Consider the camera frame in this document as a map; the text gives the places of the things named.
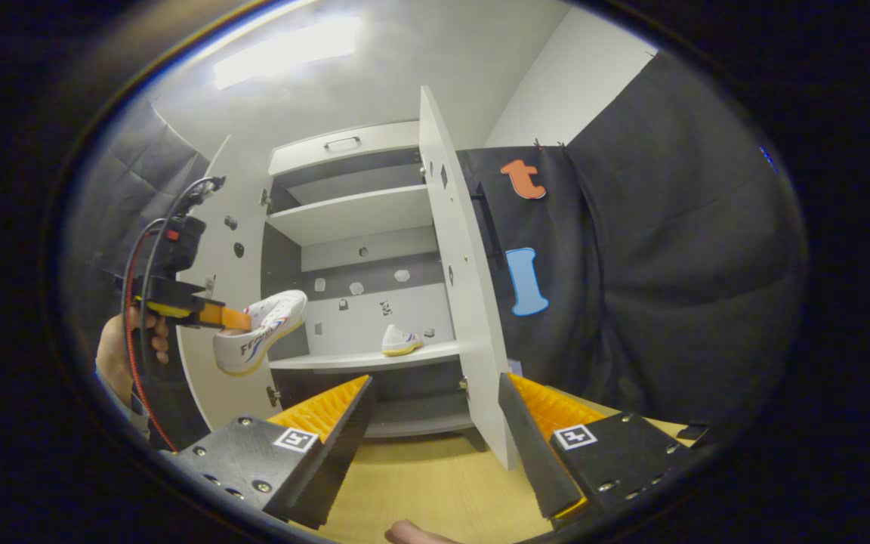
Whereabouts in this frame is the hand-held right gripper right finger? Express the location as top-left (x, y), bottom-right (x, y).
top-left (497, 372), bottom-right (696, 522)

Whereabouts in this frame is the ceiling light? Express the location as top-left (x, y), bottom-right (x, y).
top-left (212, 15), bottom-right (364, 90)

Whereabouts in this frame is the white cabinet door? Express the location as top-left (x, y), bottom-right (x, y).
top-left (418, 85), bottom-right (520, 471)
top-left (176, 134), bottom-right (279, 433)

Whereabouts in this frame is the white and grey shoe cabinet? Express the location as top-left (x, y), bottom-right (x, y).
top-left (258, 121), bottom-right (474, 439)

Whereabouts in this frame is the black cable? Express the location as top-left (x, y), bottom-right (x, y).
top-left (119, 176), bottom-right (226, 386)

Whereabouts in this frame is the white shoe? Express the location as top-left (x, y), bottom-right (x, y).
top-left (212, 289), bottom-right (309, 377)
top-left (381, 324), bottom-right (425, 357)

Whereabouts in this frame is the red cable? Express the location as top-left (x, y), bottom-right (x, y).
top-left (124, 230), bottom-right (179, 453)

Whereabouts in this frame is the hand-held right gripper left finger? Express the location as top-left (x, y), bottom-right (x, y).
top-left (171, 374), bottom-right (378, 530)

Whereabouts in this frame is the white cabinet drawer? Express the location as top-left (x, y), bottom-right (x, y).
top-left (267, 121), bottom-right (422, 176)

